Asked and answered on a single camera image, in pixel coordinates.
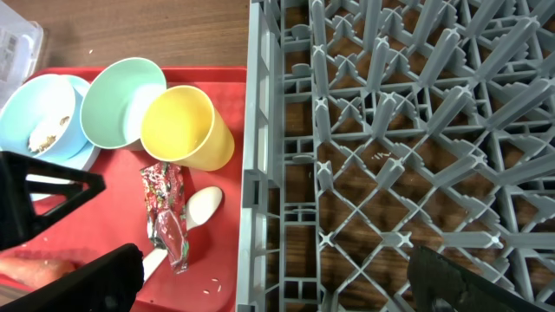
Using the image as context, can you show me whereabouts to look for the red serving tray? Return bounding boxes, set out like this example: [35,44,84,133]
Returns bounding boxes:
[1,67,246,311]

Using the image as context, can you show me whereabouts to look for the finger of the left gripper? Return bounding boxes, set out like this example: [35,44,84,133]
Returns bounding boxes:
[1,152,106,250]

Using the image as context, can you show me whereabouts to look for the light blue small bowl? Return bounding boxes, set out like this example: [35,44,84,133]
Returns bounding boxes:
[1,74,88,162]

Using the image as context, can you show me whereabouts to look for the light blue plate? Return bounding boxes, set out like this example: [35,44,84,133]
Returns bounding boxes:
[27,75,101,185]

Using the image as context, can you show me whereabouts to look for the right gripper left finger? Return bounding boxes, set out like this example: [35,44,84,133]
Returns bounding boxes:
[1,244,144,312]

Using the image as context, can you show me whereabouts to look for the clear plastic bin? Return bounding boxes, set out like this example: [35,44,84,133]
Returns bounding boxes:
[0,1,44,107]

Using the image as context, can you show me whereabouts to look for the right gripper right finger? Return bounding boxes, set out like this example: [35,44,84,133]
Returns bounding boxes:
[408,246,545,312]

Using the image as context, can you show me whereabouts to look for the yellow plastic cup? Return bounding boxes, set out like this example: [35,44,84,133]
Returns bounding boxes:
[140,85,235,171]

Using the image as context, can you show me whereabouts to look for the mint green bowl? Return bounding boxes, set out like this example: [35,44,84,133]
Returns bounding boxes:
[80,57,167,151]

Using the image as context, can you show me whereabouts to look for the grey dishwasher rack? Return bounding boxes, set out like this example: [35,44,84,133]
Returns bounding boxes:
[236,0,554,311]

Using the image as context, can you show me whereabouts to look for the red snack wrapper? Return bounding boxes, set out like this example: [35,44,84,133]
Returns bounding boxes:
[140,162,189,274]

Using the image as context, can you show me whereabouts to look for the rice and food scraps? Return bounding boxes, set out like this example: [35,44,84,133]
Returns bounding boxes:
[28,116,70,153]

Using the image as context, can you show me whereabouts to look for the white plastic spoon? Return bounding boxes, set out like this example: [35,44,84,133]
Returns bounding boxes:
[142,186,223,283]

